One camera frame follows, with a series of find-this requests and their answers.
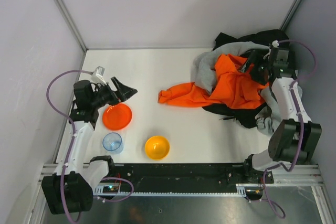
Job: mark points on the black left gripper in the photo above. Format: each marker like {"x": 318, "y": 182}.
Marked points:
{"x": 115, "y": 92}

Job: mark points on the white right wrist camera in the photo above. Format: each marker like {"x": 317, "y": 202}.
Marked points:
{"x": 274, "y": 44}

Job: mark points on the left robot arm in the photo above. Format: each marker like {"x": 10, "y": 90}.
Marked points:
{"x": 70, "y": 188}

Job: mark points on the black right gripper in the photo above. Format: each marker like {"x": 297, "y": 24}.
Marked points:
{"x": 250, "y": 60}

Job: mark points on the orange plastic plate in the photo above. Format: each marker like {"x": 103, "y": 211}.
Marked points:
{"x": 117, "y": 117}

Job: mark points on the clear blue plastic cup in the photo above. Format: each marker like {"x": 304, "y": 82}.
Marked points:
{"x": 113, "y": 143}

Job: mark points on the left aluminium frame post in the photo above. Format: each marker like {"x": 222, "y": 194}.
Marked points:
{"x": 70, "y": 23}

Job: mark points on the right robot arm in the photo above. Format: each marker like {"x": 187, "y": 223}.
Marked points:
{"x": 296, "y": 137}

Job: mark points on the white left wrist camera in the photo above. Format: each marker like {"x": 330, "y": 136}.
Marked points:
{"x": 97, "y": 75}

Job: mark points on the black cloth garment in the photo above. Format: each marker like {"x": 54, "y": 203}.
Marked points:
{"x": 246, "y": 117}

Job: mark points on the yellow plastic bowl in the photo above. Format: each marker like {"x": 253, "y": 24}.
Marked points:
{"x": 157, "y": 148}

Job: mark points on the grey sweatshirt cloth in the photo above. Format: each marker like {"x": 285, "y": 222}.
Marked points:
{"x": 268, "y": 119}

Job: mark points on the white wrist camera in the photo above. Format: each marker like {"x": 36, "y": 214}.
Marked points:
{"x": 97, "y": 75}
{"x": 274, "y": 44}

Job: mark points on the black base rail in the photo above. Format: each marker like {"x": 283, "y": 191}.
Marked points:
{"x": 183, "y": 178}

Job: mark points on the orange cloth garment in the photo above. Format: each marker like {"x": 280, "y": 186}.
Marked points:
{"x": 234, "y": 89}

